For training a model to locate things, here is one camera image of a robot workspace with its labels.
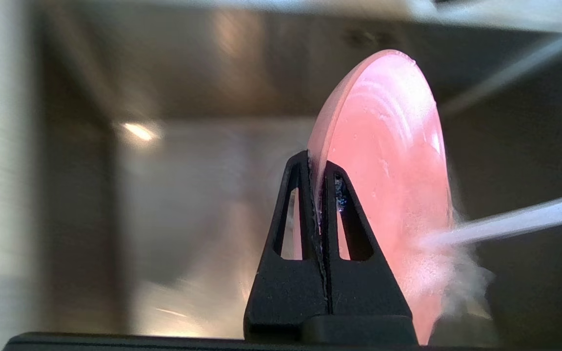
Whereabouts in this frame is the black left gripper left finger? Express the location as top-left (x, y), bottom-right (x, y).
top-left (243, 150), bottom-right (330, 342)

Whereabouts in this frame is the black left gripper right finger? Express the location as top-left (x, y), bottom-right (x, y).
top-left (321, 161), bottom-right (419, 344)

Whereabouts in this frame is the pink plate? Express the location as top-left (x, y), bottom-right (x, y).
top-left (291, 49), bottom-right (456, 345)

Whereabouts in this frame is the stainless steel sink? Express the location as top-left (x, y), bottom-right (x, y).
top-left (27, 0), bottom-right (562, 344)

